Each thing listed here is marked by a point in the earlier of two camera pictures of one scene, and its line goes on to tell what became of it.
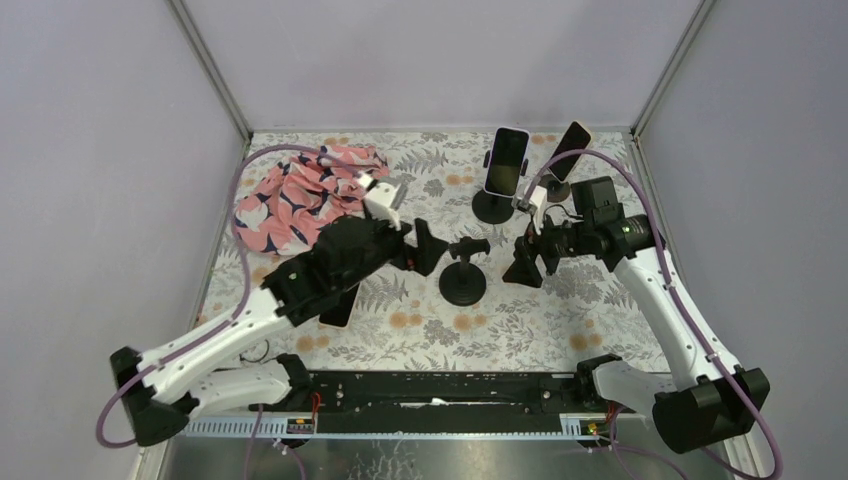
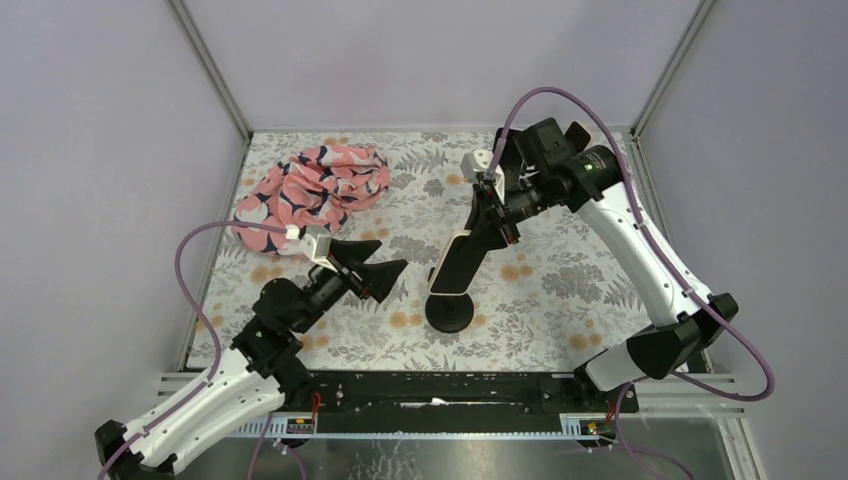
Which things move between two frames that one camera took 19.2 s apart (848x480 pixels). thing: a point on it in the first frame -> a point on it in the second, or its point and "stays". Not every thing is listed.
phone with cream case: [339, 314] -> [456, 269]
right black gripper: [524, 269] -> [484, 222]
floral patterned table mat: [464, 314] stays
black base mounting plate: [447, 403] stays
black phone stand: [463, 283] -> [449, 313]
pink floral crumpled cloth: [284, 214] stays
